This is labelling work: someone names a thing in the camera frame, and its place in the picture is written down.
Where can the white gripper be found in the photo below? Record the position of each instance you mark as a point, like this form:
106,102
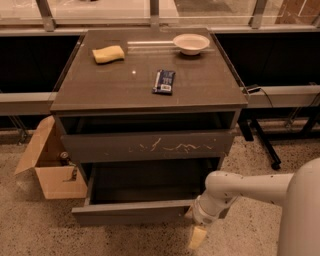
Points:
204,213

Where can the grey drawer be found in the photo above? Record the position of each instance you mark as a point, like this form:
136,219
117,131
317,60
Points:
120,147
141,192

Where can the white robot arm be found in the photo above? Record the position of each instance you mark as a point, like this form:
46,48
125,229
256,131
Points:
297,193

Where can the grey top drawer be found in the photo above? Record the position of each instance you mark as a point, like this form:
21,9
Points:
120,147

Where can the grey drawer cabinet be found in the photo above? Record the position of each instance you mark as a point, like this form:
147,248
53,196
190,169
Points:
117,97

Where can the black rolling stand leg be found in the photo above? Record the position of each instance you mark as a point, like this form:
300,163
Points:
246,123

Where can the cardboard box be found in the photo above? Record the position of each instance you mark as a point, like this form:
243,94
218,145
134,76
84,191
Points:
42,156

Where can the blue snack packet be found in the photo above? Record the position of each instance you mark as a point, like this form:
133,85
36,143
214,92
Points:
164,82

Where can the can in box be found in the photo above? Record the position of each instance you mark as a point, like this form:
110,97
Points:
65,159

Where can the white bowl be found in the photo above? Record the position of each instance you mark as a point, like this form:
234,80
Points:
191,44

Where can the yellow sponge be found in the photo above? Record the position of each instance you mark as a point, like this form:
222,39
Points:
108,54

